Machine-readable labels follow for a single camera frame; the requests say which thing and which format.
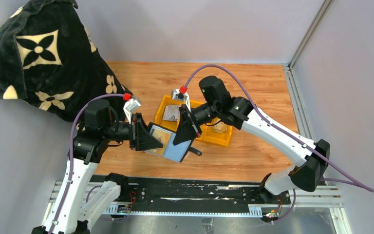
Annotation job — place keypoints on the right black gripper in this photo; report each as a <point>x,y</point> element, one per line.
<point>185,132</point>

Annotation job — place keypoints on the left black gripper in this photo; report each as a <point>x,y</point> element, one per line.
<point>140,135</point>

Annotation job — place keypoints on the gold VIP card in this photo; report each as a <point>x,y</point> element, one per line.
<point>163,136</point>

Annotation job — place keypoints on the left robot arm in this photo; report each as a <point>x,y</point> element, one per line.
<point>101,125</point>

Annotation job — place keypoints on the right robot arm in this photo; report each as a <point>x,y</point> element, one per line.
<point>308,157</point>

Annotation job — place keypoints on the beige cards in right bin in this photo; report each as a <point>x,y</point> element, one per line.
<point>219,127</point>

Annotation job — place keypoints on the yellow three-compartment bin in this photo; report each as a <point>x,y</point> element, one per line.
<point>208,135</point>

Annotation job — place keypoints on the black floral blanket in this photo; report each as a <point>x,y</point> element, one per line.
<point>47,59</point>

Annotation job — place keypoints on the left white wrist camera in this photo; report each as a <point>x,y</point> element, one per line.
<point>131,106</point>

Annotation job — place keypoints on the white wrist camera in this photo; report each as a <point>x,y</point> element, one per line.
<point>181,95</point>
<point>131,106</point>

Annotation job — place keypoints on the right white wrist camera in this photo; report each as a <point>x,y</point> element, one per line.
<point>181,95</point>

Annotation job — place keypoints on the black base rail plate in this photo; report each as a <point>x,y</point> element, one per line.
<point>194,196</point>

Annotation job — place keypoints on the aluminium frame post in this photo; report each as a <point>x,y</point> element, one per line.
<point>323,9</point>

